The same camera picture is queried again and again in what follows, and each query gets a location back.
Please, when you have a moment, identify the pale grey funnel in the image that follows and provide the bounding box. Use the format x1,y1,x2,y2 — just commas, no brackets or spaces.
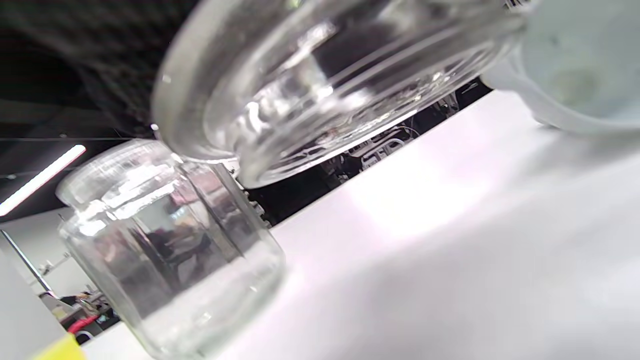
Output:
479,0,640,137

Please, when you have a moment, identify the person's right hand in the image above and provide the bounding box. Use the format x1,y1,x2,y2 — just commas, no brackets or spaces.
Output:
0,0,201,138

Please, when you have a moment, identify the clear glass jar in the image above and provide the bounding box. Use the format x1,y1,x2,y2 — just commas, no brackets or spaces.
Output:
56,139,287,360

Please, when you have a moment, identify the clear glass jar lid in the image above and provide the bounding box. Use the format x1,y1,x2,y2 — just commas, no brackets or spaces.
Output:
151,0,527,190

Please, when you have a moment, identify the long ceiling light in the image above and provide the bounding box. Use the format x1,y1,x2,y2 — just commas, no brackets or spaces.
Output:
0,144,87,217

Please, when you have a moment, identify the yellow plastic box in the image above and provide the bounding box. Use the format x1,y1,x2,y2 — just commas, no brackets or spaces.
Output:
31,333,87,360

